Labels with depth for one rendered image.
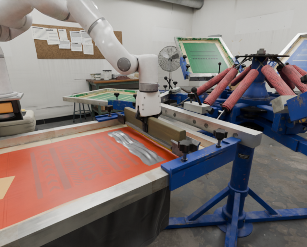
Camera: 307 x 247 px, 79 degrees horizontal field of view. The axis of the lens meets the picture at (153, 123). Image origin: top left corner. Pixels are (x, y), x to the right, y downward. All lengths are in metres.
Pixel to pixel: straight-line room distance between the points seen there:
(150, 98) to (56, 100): 3.89
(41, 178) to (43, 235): 0.24
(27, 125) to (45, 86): 2.94
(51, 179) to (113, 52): 0.44
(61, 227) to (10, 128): 1.21
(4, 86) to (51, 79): 3.50
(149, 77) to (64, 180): 0.44
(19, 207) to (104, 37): 0.54
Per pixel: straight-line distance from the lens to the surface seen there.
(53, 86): 4.49
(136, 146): 0.74
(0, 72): 0.99
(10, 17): 0.94
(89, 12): 0.77
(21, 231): 0.45
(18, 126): 1.58
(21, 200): 0.59
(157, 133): 0.72
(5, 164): 0.80
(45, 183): 0.63
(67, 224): 0.45
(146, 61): 0.71
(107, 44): 0.69
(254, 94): 1.33
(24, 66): 4.43
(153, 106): 0.75
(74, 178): 0.61
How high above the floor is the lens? 1.28
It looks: 19 degrees down
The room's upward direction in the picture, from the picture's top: straight up
